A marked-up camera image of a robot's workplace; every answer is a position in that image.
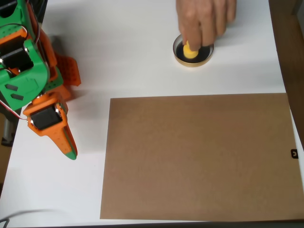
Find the round dish with gold rim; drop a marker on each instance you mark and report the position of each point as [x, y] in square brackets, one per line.
[193, 64]

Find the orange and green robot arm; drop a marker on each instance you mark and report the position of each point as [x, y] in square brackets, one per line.
[23, 78]

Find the brown cardboard mat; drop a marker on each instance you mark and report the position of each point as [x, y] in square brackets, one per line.
[190, 154]

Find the person's hand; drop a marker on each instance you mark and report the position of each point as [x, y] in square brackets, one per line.
[204, 19]

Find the small yellow plastic piece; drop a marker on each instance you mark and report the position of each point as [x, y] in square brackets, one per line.
[190, 54]

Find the orange gripper, black servo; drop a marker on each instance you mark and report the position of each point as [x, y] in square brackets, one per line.
[45, 118]

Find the small black clip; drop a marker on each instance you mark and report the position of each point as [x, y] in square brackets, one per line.
[294, 154]

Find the grey metal table leg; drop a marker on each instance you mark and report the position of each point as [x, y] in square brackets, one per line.
[8, 130]

